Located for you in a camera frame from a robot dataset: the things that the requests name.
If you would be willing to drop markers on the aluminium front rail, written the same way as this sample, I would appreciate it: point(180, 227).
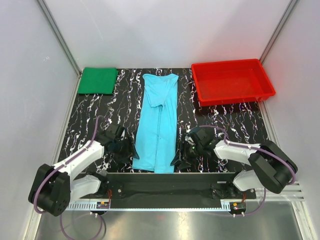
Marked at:
point(226, 205)

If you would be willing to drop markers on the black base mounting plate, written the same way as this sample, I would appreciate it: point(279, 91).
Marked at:
point(165, 187)

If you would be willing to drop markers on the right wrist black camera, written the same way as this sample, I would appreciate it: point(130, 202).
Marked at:
point(199, 136)

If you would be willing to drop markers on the light blue t shirt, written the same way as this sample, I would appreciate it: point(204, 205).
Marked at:
point(156, 136)

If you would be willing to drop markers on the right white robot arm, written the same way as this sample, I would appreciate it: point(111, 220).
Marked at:
point(271, 168)

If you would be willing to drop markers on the red plastic tray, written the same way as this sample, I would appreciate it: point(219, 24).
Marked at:
point(231, 82)

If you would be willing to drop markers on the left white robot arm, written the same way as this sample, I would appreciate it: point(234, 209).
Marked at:
point(54, 186)

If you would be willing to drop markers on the right aluminium corner post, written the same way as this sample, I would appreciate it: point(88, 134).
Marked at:
point(278, 29)

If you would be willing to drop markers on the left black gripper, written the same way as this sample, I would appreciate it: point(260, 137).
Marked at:
point(130, 151)

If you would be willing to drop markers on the folded green t shirt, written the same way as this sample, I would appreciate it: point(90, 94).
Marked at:
point(97, 81)

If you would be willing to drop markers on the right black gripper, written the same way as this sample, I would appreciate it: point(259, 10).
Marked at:
point(178, 156)

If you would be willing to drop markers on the left aluminium corner post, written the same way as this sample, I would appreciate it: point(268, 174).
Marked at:
point(58, 35)

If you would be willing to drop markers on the aluminium corner post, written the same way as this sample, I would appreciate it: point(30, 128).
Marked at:
point(58, 35)
point(278, 29)

